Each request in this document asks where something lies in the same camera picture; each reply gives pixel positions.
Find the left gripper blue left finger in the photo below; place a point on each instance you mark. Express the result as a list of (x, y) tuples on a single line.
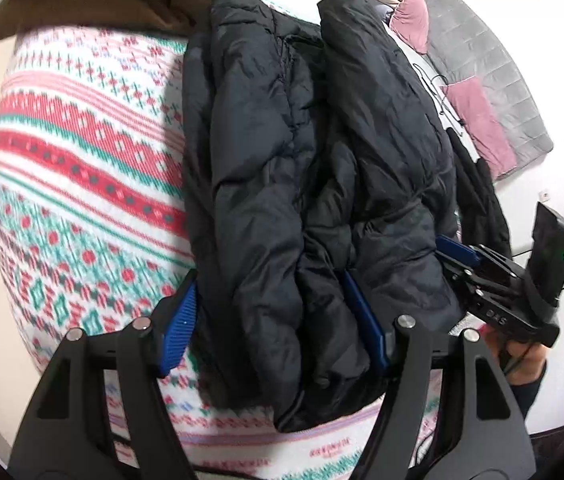
[(66, 433)]

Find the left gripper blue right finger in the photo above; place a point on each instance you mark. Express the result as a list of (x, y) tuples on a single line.
[(479, 433)]

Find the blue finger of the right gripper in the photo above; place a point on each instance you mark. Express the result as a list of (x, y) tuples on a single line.
[(457, 251)]

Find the black quilted puffer jacket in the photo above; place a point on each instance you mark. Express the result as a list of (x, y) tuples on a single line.
[(310, 150)]

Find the person's right hand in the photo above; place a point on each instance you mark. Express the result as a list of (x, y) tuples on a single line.
[(527, 359)]

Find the black folded coat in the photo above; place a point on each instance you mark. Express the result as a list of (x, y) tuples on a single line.
[(482, 220)]

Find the pink pillow near headboard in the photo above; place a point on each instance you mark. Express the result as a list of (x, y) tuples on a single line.
[(468, 99)]

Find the grey quilted headboard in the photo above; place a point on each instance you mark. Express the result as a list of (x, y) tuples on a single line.
[(461, 45)]

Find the patterned knit blanket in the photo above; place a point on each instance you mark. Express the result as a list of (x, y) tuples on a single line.
[(93, 234)]

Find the pink pillow on stack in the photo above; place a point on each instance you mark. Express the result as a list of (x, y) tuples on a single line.
[(410, 22)]

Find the white wall socket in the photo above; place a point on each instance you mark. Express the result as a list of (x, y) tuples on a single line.
[(543, 195)]

